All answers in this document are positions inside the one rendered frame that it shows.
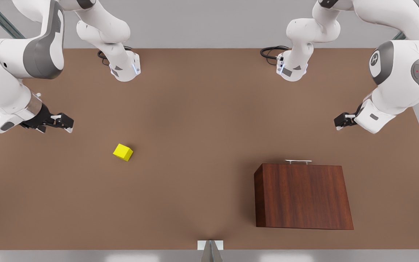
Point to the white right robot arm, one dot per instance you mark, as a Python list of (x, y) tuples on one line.
[(9, 62)]

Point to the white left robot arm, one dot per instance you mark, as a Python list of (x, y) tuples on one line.
[(402, 72)]

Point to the dark wooden drawer cabinet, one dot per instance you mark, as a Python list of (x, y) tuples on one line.
[(302, 196)]

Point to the yellow cube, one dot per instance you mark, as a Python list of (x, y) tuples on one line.
[(123, 152)]

